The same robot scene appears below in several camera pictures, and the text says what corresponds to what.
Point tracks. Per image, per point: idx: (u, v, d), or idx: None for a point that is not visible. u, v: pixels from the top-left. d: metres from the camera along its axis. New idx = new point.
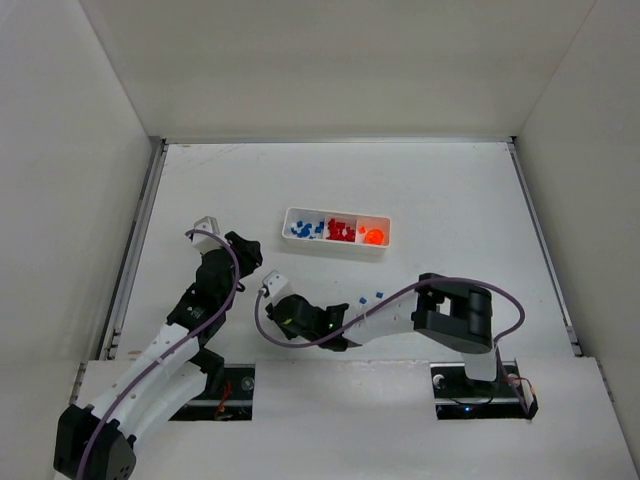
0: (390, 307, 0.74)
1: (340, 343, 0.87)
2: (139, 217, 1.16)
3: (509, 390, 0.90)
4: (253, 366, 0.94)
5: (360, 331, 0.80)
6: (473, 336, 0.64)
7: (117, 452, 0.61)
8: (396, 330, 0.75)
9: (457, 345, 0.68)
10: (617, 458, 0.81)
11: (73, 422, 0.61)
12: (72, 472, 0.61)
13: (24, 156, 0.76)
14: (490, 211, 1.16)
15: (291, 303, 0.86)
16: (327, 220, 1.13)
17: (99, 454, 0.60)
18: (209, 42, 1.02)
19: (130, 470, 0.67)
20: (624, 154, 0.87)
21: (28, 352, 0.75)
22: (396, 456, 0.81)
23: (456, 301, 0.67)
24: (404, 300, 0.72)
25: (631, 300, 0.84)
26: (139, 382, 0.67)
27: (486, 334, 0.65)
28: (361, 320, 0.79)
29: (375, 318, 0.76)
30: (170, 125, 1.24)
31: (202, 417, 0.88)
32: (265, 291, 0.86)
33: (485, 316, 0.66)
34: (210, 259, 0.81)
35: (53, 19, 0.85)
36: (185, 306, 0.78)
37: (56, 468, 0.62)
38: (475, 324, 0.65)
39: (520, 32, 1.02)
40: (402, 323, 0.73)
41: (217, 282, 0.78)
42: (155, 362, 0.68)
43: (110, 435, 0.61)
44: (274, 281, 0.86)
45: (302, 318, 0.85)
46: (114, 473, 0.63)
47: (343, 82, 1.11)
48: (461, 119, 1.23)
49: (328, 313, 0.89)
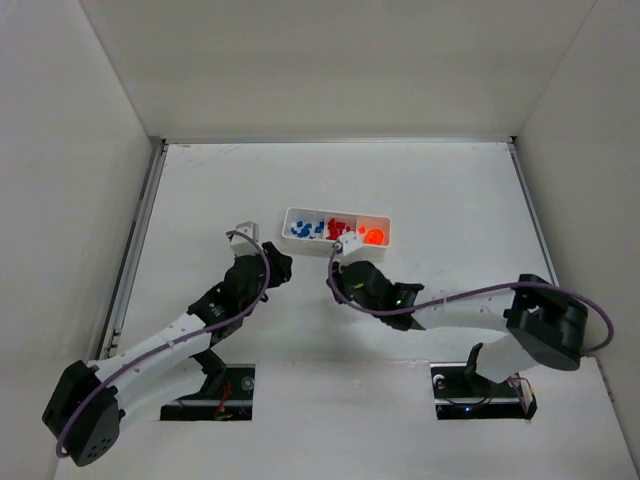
0: (477, 299, 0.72)
1: (403, 321, 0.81)
2: (139, 217, 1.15)
3: (509, 390, 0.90)
4: (253, 366, 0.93)
5: (433, 316, 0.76)
6: (562, 348, 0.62)
7: (105, 419, 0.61)
8: (474, 321, 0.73)
9: (540, 357, 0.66)
10: (617, 457, 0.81)
11: (76, 377, 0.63)
12: (57, 427, 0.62)
13: (25, 156, 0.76)
14: (490, 211, 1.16)
15: (365, 269, 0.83)
16: (327, 220, 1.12)
17: (88, 415, 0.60)
18: (209, 41, 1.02)
19: (107, 445, 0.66)
20: (624, 153, 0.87)
21: (28, 352, 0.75)
22: (396, 455, 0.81)
23: (550, 310, 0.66)
24: (498, 295, 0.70)
25: (631, 300, 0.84)
26: (147, 359, 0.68)
27: (575, 349, 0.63)
28: (438, 303, 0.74)
29: (458, 305, 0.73)
30: (170, 125, 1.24)
31: (202, 417, 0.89)
32: (338, 247, 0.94)
33: (577, 332, 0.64)
34: (245, 264, 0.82)
35: (52, 18, 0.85)
36: (209, 300, 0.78)
37: (44, 420, 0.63)
38: (567, 336, 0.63)
39: (521, 32, 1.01)
40: (491, 317, 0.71)
41: (243, 286, 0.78)
42: (166, 345, 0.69)
43: (105, 399, 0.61)
44: (348, 241, 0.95)
45: (373, 287, 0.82)
46: (93, 442, 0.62)
47: (343, 82, 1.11)
48: (462, 119, 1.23)
49: (396, 289, 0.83)
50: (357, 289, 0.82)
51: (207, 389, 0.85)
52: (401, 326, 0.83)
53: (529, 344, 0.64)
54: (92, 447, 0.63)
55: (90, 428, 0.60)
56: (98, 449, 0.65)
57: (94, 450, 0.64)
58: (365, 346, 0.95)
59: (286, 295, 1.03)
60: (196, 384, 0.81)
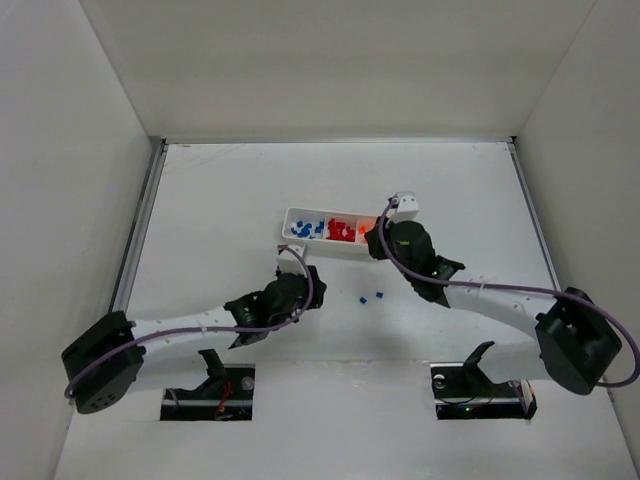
0: (515, 295, 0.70)
1: (433, 291, 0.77)
2: (139, 216, 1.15)
3: (510, 390, 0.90)
4: (253, 366, 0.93)
5: (464, 297, 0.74)
6: (581, 368, 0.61)
7: (124, 375, 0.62)
8: (505, 317, 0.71)
9: (554, 369, 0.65)
10: (616, 457, 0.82)
11: (116, 325, 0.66)
12: (75, 366, 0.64)
13: (25, 157, 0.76)
14: (490, 211, 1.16)
15: (416, 230, 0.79)
16: (327, 220, 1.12)
17: (113, 364, 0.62)
18: (210, 41, 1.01)
19: (106, 405, 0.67)
20: (624, 154, 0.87)
21: (28, 353, 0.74)
22: (397, 455, 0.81)
23: (585, 331, 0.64)
24: (536, 297, 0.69)
25: (631, 301, 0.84)
26: (178, 335, 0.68)
27: (593, 375, 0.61)
28: (474, 286, 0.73)
29: (493, 293, 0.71)
30: (170, 125, 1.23)
31: (202, 417, 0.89)
32: (395, 203, 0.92)
33: (603, 360, 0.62)
34: (289, 279, 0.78)
35: (52, 18, 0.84)
36: (244, 305, 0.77)
37: (66, 357, 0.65)
38: (591, 358, 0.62)
39: (522, 32, 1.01)
40: (522, 316, 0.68)
41: (278, 302, 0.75)
42: (199, 328, 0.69)
43: (133, 355, 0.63)
44: (406, 201, 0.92)
45: (418, 250, 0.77)
46: (99, 397, 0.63)
47: (344, 82, 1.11)
48: (462, 119, 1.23)
49: (437, 262, 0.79)
50: (401, 245, 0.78)
51: (202, 393, 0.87)
52: (428, 296, 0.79)
53: (549, 353, 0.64)
54: (98, 400, 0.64)
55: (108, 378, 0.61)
56: (101, 405, 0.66)
57: (97, 403, 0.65)
58: (366, 346, 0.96)
59: None
60: (194, 383, 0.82)
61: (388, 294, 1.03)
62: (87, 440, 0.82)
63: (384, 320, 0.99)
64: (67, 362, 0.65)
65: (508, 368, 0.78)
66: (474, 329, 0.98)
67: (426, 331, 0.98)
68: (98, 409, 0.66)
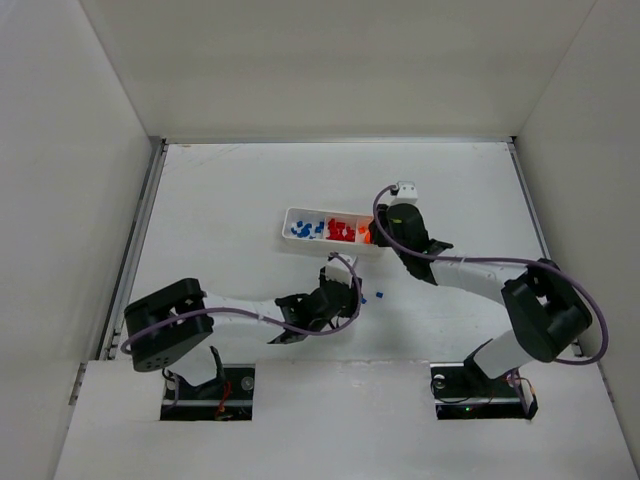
0: (490, 265, 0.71)
1: (423, 269, 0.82)
2: (139, 216, 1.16)
3: (509, 390, 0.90)
4: (253, 366, 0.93)
5: (447, 271, 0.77)
6: (542, 332, 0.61)
7: (187, 343, 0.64)
8: (482, 287, 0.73)
9: (523, 338, 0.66)
10: (617, 457, 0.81)
11: (188, 291, 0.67)
12: (142, 322, 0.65)
13: (25, 157, 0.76)
14: (490, 211, 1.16)
15: (409, 210, 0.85)
16: (327, 220, 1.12)
17: (179, 329, 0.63)
18: (209, 41, 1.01)
19: (154, 367, 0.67)
20: (624, 153, 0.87)
21: (28, 352, 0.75)
22: (396, 456, 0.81)
23: (555, 301, 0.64)
24: (510, 267, 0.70)
25: (630, 300, 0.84)
26: (240, 316, 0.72)
27: (557, 343, 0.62)
28: (455, 261, 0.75)
29: (471, 266, 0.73)
30: (170, 125, 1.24)
31: (203, 417, 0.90)
32: (395, 189, 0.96)
33: (569, 330, 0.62)
34: (335, 286, 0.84)
35: (52, 18, 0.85)
36: (290, 305, 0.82)
37: (131, 310, 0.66)
38: (555, 325, 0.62)
39: (521, 32, 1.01)
40: (493, 284, 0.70)
41: (322, 308, 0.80)
42: (256, 314, 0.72)
43: (202, 325, 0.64)
44: (405, 189, 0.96)
45: (410, 229, 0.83)
46: (157, 357, 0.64)
47: (344, 82, 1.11)
48: (462, 119, 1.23)
49: (429, 242, 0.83)
50: (394, 225, 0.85)
51: (198, 393, 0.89)
52: (417, 273, 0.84)
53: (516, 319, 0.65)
54: (152, 362, 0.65)
55: (172, 341, 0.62)
56: (153, 366, 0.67)
57: (150, 363, 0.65)
58: (366, 346, 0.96)
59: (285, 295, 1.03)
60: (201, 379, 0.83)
61: (388, 294, 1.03)
62: (87, 440, 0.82)
63: (384, 319, 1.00)
64: (131, 317, 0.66)
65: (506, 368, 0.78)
66: (474, 329, 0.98)
67: (426, 330, 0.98)
68: (146, 369, 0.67)
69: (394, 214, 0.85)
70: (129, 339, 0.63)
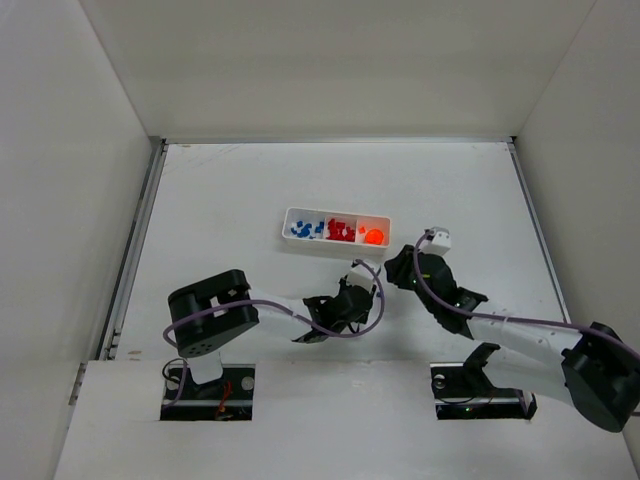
0: (540, 329, 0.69)
1: (457, 323, 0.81)
2: (139, 216, 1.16)
3: (509, 390, 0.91)
4: (253, 366, 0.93)
5: (489, 330, 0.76)
6: (610, 406, 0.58)
7: (232, 331, 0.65)
8: (528, 350, 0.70)
9: (584, 405, 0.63)
10: (616, 457, 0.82)
11: (235, 281, 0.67)
12: (186, 308, 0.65)
13: (25, 157, 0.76)
14: (490, 211, 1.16)
15: (437, 263, 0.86)
16: (327, 220, 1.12)
17: (225, 317, 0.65)
18: (209, 41, 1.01)
19: (194, 353, 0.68)
20: (624, 155, 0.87)
21: (28, 353, 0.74)
22: (396, 456, 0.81)
23: (614, 367, 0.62)
24: (563, 333, 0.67)
25: (631, 301, 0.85)
26: (277, 310, 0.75)
27: (624, 412, 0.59)
28: (497, 320, 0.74)
29: (517, 329, 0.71)
30: (170, 125, 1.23)
31: (202, 417, 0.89)
32: (430, 235, 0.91)
33: (633, 396, 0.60)
34: (360, 291, 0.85)
35: (52, 18, 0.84)
36: (314, 305, 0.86)
37: (175, 297, 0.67)
38: (620, 395, 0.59)
39: (522, 32, 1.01)
40: (545, 352, 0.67)
41: (345, 313, 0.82)
42: (291, 312, 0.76)
43: (249, 313, 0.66)
44: (441, 236, 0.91)
45: (439, 282, 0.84)
46: (202, 344, 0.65)
47: (345, 82, 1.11)
48: (462, 119, 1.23)
49: (460, 293, 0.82)
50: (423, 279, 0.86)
51: (198, 393, 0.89)
52: (452, 328, 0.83)
53: (579, 389, 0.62)
54: (195, 349, 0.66)
55: (222, 329, 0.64)
56: (195, 352, 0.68)
57: (194, 350, 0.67)
58: (367, 346, 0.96)
59: (286, 295, 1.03)
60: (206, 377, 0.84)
61: (388, 294, 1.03)
62: (87, 441, 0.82)
63: (384, 319, 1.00)
64: (176, 303, 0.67)
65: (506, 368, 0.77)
66: None
67: (426, 331, 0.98)
68: (187, 355, 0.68)
69: (423, 267, 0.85)
70: (173, 325, 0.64)
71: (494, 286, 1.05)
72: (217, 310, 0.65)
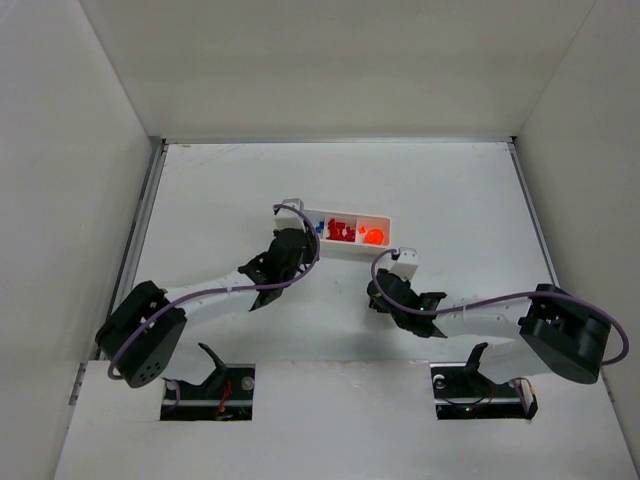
0: (494, 307, 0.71)
1: (427, 328, 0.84)
2: (139, 217, 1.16)
3: (510, 390, 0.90)
4: (253, 366, 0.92)
5: (453, 322, 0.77)
6: (577, 360, 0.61)
7: (169, 339, 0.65)
8: (493, 330, 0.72)
9: (556, 366, 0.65)
10: (618, 457, 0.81)
11: (148, 293, 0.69)
12: (116, 341, 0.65)
13: (25, 156, 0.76)
14: (490, 211, 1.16)
15: (386, 278, 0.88)
16: (327, 220, 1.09)
17: (155, 329, 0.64)
18: (209, 42, 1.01)
19: (147, 378, 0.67)
20: (624, 154, 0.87)
21: (28, 352, 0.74)
22: (396, 456, 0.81)
23: (571, 321, 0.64)
24: (514, 303, 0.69)
25: (631, 300, 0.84)
26: (210, 294, 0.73)
27: (591, 362, 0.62)
28: (458, 310, 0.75)
29: (476, 312, 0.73)
30: (170, 125, 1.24)
31: (203, 417, 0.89)
32: (396, 254, 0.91)
33: (595, 345, 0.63)
34: (290, 235, 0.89)
35: (53, 19, 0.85)
36: (254, 267, 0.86)
37: (99, 340, 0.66)
38: (584, 348, 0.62)
39: (521, 32, 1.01)
40: (506, 325, 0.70)
41: (285, 258, 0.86)
42: (225, 288, 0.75)
43: (174, 315, 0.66)
44: (407, 254, 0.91)
45: (396, 294, 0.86)
46: (148, 366, 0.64)
47: (344, 82, 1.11)
48: (461, 119, 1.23)
49: (419, 298, 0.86)
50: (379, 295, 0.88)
51: (198, 392, 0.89)
52: (422, 333, 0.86)
53: (546, 354, 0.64)
54: (145, 374, 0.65)
55: (155, 340, 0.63)
56: (148, 378, 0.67)
57: (144, 375, 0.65)
58: (366, 346, 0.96)
59: (285, 295, 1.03)
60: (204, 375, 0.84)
61: None
62: (87, 441, 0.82)
63: (383, 319, 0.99)
64: (104, 344, 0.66)
65: (497, 363, 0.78)
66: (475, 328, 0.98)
67: None
68: (141, 384, 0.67)
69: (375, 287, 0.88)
70: (114, 360, 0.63)
71: (494, 286, 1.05)
72: (145, 327, 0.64)
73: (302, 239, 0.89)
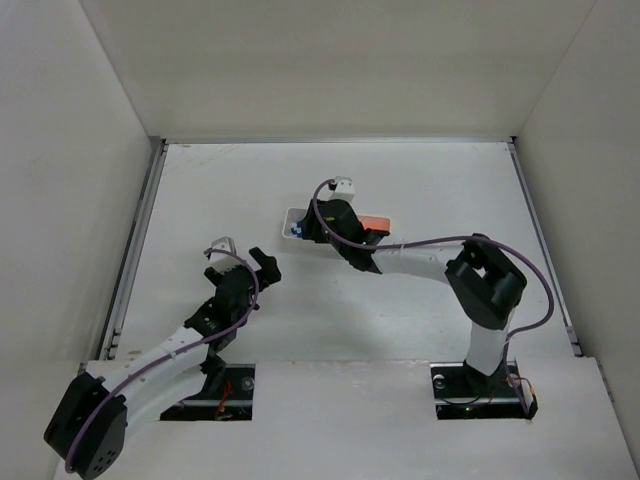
0: (428, 249, 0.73)
1: (364, 260, 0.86)
2: (139, 217, 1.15)
3: (508, 390, 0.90)
4: (253, 366, 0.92)
5: (390, 260, 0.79)
6: (489, 303, 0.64)
7: (115, 430, 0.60)
8: (426, 271, 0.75)
9: (474, 314, 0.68)
10: (618, 456, 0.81)
11: (84, 386, 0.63)
12: (63, 441, 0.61)
13: (25, 155, 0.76)
14: (490, 211, 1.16)
15: (339, 206, 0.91)
16: None
17: (100, 423, 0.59)
18: (209, 41, 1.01)
19: (105, 464, 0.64)
20: (624, 153, 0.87)
21: (28, 352, 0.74)
22: (396, 455, 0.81)
23: (493, 271, 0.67)
24: (447, 247, 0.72)
25: (631, 298, 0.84)
26: (152, 369, 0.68)
27: (503, 310, 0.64)
28: (395, 249, 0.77)
29: (412, 250, 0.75)
30: (171, 125, 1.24)
31: (201, 417, 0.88)
32: (333, 185, 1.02)
33: (510, 296, 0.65)
34: (233, 279, 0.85)
35: (53, 19, 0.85)
36: (203, 315, 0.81)
37: (46, 439, 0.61)
38: (498, 294, 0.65)
39: (522, 31, 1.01)
40: (437, 266, 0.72)
41: (234, 301, 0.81)
42: (168, 355, 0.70)
43: (115, 407, 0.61)
44: (344, 184, 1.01)
45: (344, 223, 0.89)
46: (101, 456, 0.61)
47: (345, 81, 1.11)
48: (461, 120, 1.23)
49: (365, 234, 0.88)
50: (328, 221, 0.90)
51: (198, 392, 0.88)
52: (360, 265, 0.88)
53: (463, 297, 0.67)
54: (100, 462, 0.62)
55: (100, 436, 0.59)
56: (102, 465, 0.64)
57: (100, 463, 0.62)
58: (366, 346, 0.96)
59: (285, 295, 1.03)
60: (198, 385, 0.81)
61: (391, 291, 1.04)
62: None
63: (383, 319, 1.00)
64: (51, 443, 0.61)
65: (485, 357, 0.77)
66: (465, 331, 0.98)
67: (426, 332, 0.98)
68: (100, 470, 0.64)
69: (326, 212, 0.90)
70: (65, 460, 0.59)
71: None
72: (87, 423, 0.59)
73: (245, 280, 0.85)
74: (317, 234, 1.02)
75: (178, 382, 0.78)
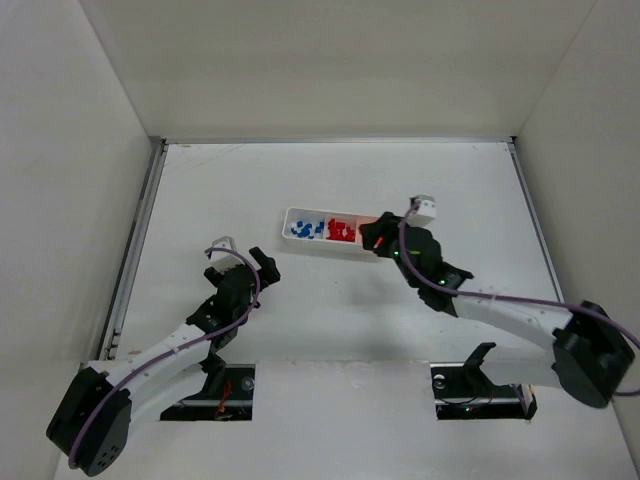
0: (529, 309, 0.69)
1: (439, 300, 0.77)
2: (139, 217, 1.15)
3: (509, 391, 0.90)
4: (253, 366, 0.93)
5: (474, 308, 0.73)
6: (596, 382, 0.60)
7: (119, 425, 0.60)
8: (520, 331, 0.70)
9: (573, 385, 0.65)
10: (617, 456, 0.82)
11: (87, 382, 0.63)
12: (66, 437, 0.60)
13: (25, 156, 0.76)
14: (490, 211, 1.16)
15: (425, 238, 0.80)
16: (327, 220, 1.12)
17: (104, 418, 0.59)
18: (209, 41, 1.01)
19: (108, 460, 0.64)
20: (624, 154, 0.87)
21: (28, 353, 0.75)
22: (396, 455, 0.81)
23: (601, 344, 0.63)
24: (551, 311, 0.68)
25: (631, 299, 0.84)
26: (156, 364, 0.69)
27: (608, 388, 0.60)
28: (485, 299, 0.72)
29: (508, 307, 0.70)
30: (171, 125, 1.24)
31: (203, 417, 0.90)
32: (416, 204, 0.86)
33: (616, 374, 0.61)
34: (234, 276, 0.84)
35: (53, 20, 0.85)
36: (204, 312, 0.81)
37: (49, 435, 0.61)
38: (606, 371, 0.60)
39: (522, 32, 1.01)
40: (537, 331, 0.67)
41: (236, 298, 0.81)
42: (171, 351, 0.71)
43: (119, 402, 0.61)
44: (426, 205, 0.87)
45: (428, 259, 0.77)
46: (105, 452, 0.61)
47: (345, 82, 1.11)
48: (461, 120, 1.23)
49: (444, 270, 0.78)
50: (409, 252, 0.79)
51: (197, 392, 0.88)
52: (433, 304, 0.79)
53: (567, 369, 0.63)
54: (104, 457, 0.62)
55: (104, 431, 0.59)
56: (105, 461, 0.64)
57: (103, 458, 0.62)
58: (366, 346, 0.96)
59: (285, 295, 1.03)
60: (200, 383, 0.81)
61: (391, 292, 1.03)
62: None
63: (383, 319, 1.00)
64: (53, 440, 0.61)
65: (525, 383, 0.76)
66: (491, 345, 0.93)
67: (426, 332, 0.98)
68: (103, 466, 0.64)
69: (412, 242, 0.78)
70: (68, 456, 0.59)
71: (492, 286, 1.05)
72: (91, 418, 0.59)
73: (246, 277, 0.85)
74: (383, 248, 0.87)
75: (180, 380, 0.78)
